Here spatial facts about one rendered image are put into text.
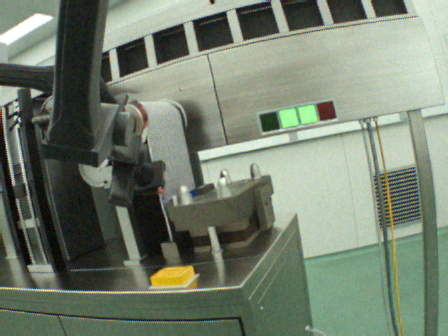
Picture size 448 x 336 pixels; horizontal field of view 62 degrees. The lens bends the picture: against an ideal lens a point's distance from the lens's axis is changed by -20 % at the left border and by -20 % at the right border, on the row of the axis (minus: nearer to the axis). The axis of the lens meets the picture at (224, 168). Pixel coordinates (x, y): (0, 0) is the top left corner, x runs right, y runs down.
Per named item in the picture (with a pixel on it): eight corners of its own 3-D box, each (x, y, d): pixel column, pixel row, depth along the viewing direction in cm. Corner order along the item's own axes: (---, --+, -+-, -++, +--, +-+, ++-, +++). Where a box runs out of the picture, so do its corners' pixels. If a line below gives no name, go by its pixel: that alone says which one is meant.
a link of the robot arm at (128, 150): (130, 104, 54) (57, 96, 53) (122, 149, 54) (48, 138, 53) (152, 140, 97) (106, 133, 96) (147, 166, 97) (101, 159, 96)
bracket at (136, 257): (123, 266, 111) (95, 150, 109) (134, 259, 117) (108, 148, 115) (139, 265, 109) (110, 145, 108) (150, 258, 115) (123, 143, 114)
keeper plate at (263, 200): (261, 230, 120) (252, 189, 119) (268, 221, 129) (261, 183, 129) (270, 228, 119) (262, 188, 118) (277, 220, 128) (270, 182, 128)
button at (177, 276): (152, 287, 86) (149, 277, 86) (166, 277, 93) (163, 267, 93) (183, 286, 84) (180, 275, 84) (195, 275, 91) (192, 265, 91)
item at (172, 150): (163, 212, 114) (147, 139, 113) (196, 197, 136) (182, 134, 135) (164, 212, 113) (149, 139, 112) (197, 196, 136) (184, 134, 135)
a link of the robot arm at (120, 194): (147, 140, 93) (109, 135, 92) (137, 193, 89) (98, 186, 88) (148, 162, 104) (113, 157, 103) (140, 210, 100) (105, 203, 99)
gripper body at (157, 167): (166, 188, 106) (150, 175, 99) (130, 194, 109) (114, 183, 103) (166, 162, 109) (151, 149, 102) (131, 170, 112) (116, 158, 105)
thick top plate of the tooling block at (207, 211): (176, 231, 109) (170, 207, 108) (225, 202, 147) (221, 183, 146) (239, 222, 104) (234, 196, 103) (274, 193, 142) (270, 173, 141)
